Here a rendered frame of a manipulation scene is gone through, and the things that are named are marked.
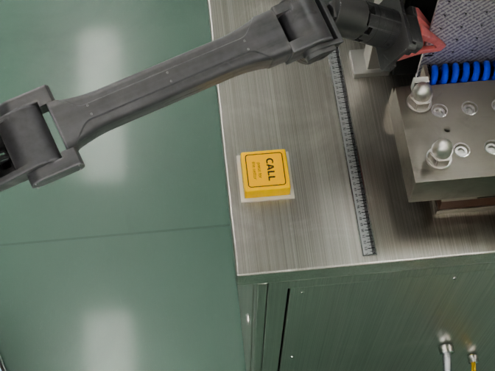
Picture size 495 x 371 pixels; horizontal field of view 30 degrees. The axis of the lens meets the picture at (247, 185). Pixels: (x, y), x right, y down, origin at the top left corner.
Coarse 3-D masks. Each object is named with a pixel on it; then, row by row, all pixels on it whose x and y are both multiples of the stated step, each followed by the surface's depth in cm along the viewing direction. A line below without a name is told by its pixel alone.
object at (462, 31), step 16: (448, 0) 125; (464, 0) 125; (480, 0) 125; (448, 16) 128; (464, 16) 128; (480, 16) 128; (432, 32) 131; (448, 32) 131; (464, 32) 131; (480, 32) 132; (448, 48) 134; (464, 48) 135; (480, 48) 135; (432, 64) 138; (448, 64) 138; (480, 64) 139
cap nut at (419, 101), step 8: (416, 88) 131; (424, 88) 130; (408, 96) 134; (416, 96) 131; (424, 96) 131; (408, 104) 134; (416, 104) 132; (424, 104) 132; (416, 112) 133; (424, 112) 133
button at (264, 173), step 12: (240, 156) 143; (252, 156) 142; (264, 156) 142; (276, 156) 142; (252, 168) 141; (264, 168) 141; (276, 168) 141; (252, 180) 140; (264, 180) 140; (276, 180) 140; (288, 180) 140; (252, 192) 139; (264, 192) 140; (276, 192) 140; (288, 192) 141
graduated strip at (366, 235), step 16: (336, 48) 155; (336, 64) 153; (336, 80) 152; (336, 96) 150; (352, 128) 147; (352, 144) 146; (352, 160) 144; (352, 176) 143; (352, 192) 142; (368, 208) 140; (368, 224) 139; (368, 240) 138
